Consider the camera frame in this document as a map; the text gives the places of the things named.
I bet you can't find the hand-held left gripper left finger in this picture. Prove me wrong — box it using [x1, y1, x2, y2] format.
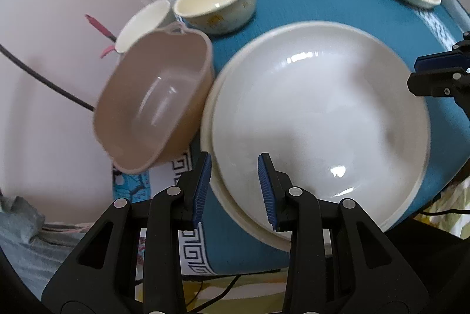
[41, 151, 213, 314]

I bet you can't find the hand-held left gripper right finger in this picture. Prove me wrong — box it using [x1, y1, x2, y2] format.
[257, 152, 430, 314]

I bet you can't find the yellow floral blanket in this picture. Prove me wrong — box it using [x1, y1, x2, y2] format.
[136, 177, 470, 314]

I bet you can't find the brown plastic bowl with handles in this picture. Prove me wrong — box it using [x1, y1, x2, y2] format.
[92, 22, 215, 174]

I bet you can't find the large white plate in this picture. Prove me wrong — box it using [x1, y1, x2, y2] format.
[211, 28, 431, 231]
[200, 21, 432, 252]

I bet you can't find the small white bowl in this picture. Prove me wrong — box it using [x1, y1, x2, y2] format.
[115, 0, 177, 55]

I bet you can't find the pink pen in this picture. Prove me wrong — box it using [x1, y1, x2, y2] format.
[84, 14, 118, 59]

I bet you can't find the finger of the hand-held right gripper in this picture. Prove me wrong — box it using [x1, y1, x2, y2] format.
[407, 30, 470, 98]

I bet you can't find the grey cloth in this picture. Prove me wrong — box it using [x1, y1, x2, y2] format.
[0, 194, 89, 300]

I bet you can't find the thin black cable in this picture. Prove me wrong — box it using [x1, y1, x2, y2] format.
[185, 273, 239, 313]
[417, 208, 470, 217]

